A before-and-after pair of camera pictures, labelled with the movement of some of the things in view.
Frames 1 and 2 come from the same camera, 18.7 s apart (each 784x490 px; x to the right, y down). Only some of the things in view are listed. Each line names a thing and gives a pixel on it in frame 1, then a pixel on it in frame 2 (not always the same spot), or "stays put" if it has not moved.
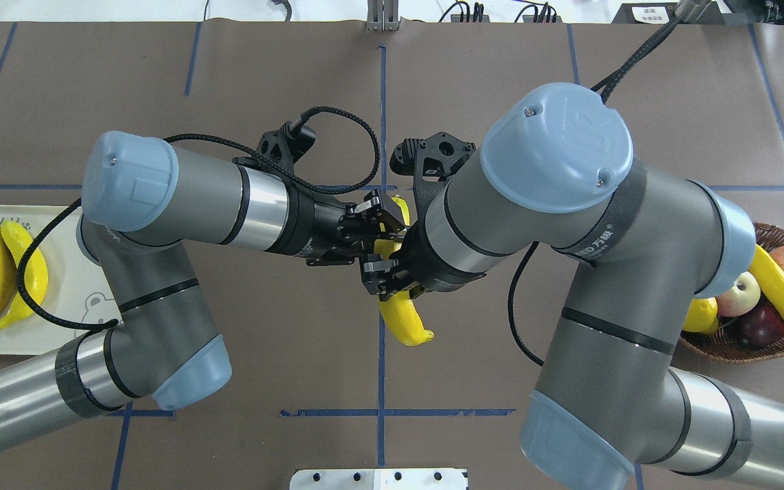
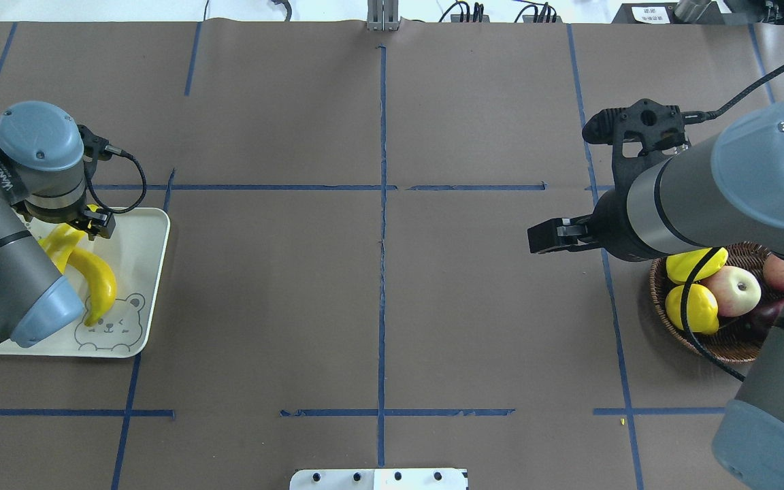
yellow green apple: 742,298 stays put
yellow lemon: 701,316 stays put
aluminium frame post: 382,15 stays put
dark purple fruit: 763,327 stays put
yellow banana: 397,311 to 100,280
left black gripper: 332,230 to 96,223
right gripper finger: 376,275 to 559,234
